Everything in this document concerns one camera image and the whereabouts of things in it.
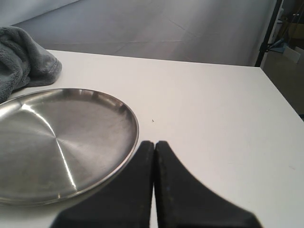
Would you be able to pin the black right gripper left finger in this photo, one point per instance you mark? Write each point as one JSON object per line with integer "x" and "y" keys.
{"x": 125, "y": 202}

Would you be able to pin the round stainless steel plate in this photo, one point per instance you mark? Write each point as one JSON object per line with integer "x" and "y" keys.
{"x": 59, "y": 143}

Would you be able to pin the black vertical stand pole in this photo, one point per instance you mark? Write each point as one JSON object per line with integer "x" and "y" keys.
{"x": 264, "y": 45}

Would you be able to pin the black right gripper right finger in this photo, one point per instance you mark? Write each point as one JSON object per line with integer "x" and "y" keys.
{"x": 182, "y": 201}

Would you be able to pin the grey backdrop cloth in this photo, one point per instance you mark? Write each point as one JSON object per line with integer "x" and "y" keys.
{"x": 206, "y": 31}

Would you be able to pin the white background board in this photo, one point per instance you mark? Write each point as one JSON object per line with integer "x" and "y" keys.
{"x": 291, "y": 54}

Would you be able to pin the grey fleece cloth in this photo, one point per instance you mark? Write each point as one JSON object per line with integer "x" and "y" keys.
{"x": 24, "y": 63}

